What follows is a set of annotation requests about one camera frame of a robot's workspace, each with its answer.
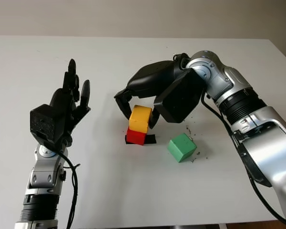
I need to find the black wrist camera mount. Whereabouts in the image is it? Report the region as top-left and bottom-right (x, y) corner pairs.
(153, 68), (205, 124)
(30, 104), (65, 148)

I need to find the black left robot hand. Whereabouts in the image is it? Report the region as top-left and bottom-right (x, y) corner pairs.
(50, 58), (91, 146)

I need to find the red cube block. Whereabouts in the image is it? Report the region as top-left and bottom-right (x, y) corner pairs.
(125, 128), (146, 146)

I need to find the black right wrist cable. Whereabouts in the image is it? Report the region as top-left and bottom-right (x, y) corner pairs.
(201, 94), (286, 226)

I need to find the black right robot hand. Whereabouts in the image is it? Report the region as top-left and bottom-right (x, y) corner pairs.
(113, 52), (191, 129)

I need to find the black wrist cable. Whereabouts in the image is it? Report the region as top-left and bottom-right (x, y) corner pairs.
(45, 143), (81, 229)
(201, 94), (286, 226)

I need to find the yellow cube block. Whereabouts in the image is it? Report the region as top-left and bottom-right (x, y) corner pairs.
(129, 104), (153, 133)

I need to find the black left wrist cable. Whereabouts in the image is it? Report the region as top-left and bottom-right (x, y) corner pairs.
(45, 143), (81, 229)

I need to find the black tape strip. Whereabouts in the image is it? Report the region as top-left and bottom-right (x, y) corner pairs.
(124, 135), (156, 145)

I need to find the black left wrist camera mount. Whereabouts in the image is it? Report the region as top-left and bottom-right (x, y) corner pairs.
(30, 104), (65, 148)

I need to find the green cube block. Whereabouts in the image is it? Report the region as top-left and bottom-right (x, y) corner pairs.
(167, 133), (197, 163)

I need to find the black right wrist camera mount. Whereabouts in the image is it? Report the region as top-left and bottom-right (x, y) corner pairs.
(153, 68), (205, 124)

